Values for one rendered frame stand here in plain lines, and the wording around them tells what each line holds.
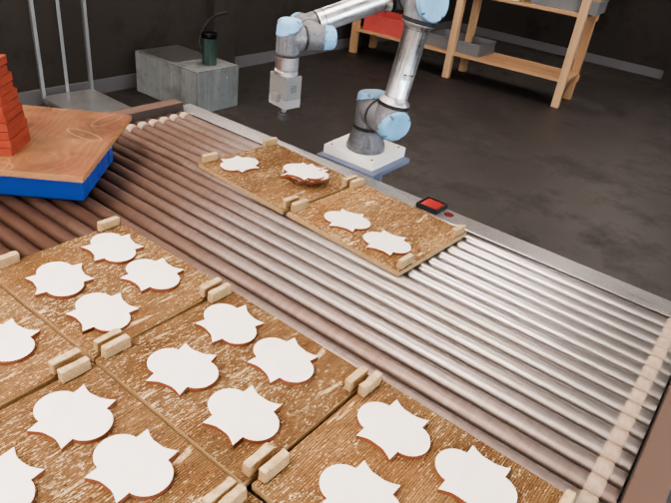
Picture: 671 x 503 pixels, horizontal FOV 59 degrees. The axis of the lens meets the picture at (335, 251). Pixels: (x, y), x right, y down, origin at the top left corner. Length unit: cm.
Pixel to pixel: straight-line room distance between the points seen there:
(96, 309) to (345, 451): 61
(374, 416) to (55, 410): 56
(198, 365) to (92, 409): 20
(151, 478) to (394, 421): 43
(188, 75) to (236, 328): 416
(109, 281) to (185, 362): 34
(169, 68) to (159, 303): 422
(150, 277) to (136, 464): 53
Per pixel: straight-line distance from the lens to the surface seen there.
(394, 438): 111
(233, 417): 111
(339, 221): 173
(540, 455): 122
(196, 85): 525
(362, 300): 146
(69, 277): 148
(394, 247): 165
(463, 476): 109
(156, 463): 105
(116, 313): 135
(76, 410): 115
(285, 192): 189
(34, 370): 126
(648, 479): 123
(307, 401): 116
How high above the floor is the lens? 176
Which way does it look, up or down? 31 degrees down
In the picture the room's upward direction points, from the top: 8 degrees clockwise
